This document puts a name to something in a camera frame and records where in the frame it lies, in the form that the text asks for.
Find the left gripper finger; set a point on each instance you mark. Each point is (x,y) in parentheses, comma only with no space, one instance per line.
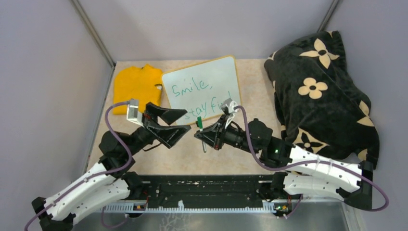
(168,115)
(170,135)

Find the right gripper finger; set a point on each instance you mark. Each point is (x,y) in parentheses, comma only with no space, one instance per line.
(207,137)
(218,125)

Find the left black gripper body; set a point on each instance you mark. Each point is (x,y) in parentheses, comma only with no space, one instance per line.
(146,119)

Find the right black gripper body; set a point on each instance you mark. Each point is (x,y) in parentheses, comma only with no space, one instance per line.
(225,134)

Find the whiteboard with yellow frame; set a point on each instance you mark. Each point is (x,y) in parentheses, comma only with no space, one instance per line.
(201,88)

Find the green marker cap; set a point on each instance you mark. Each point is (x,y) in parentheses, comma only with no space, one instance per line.
(199,122)

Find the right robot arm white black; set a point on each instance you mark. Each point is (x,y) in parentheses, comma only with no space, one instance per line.
(299,171)

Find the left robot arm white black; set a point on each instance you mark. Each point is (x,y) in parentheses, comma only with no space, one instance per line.
(110,179)

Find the yellow folded sweatshirt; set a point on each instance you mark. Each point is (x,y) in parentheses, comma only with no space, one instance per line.
(140,83)

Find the black floral blanket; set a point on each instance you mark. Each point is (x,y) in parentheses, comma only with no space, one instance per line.
(317,104)

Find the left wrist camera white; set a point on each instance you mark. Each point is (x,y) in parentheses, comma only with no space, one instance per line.
(133,113)

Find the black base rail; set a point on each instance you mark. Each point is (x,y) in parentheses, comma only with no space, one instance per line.
(209,191)

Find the white slotted cable duct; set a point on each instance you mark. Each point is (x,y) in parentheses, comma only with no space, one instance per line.
(130,208)

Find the left metal corner post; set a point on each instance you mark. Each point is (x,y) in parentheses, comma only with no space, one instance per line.
(92,31)

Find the metal corner post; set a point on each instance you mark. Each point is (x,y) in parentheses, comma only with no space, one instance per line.
(329,14)
(92,31)

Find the right metal corner post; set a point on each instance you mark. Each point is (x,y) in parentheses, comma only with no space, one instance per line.
(329,14)

